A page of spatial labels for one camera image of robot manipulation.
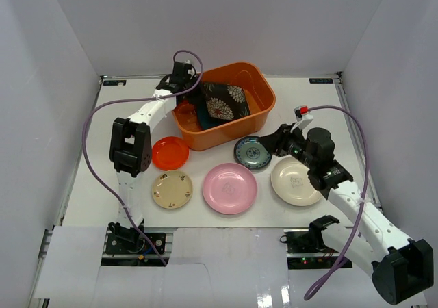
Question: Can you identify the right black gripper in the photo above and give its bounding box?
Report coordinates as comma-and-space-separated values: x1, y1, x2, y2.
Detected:
258, 123, 316, 170

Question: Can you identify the teal square plate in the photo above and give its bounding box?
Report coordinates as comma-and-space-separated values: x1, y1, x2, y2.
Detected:
196, 103, 220, 131

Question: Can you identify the black floral square plate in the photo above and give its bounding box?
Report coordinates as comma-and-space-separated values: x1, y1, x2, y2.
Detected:
201, 82, 250, 121

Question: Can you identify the cream white round plate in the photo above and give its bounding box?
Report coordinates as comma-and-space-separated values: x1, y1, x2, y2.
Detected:
270, 157, 322, 207

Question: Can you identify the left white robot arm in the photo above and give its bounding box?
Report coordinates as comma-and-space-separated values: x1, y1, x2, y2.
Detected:
108, 62, 200, 253

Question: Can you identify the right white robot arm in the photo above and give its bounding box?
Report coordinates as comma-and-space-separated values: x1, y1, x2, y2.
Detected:
259, 124, 434, 305

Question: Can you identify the orange plastic bin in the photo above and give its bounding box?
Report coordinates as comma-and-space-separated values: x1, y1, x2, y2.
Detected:
172, 62, 276, 151

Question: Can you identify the blue floral patterned plate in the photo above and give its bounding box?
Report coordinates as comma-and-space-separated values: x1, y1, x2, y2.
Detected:
233, 136, 272, 171

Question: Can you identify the small orange round plate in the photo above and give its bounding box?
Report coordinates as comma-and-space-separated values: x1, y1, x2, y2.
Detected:
152, 136, 190, 171

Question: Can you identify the pink round plate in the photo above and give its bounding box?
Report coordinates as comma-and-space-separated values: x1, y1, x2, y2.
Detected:
202, 163, 258, 215

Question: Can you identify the beige floral round plate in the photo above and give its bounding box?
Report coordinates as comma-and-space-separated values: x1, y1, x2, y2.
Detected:
151, 170, 193, 209

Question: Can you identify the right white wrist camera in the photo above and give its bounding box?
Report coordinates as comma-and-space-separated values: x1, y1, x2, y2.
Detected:
292, 105, 313, 131

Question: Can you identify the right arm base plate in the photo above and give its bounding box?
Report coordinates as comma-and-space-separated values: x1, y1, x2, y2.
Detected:
279, 215, 339, 270

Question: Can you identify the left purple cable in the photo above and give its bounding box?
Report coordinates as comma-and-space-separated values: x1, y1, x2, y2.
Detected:
83, 50, 205, 266

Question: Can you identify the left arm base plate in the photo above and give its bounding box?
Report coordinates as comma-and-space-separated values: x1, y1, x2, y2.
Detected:
101, 222, 171, 267

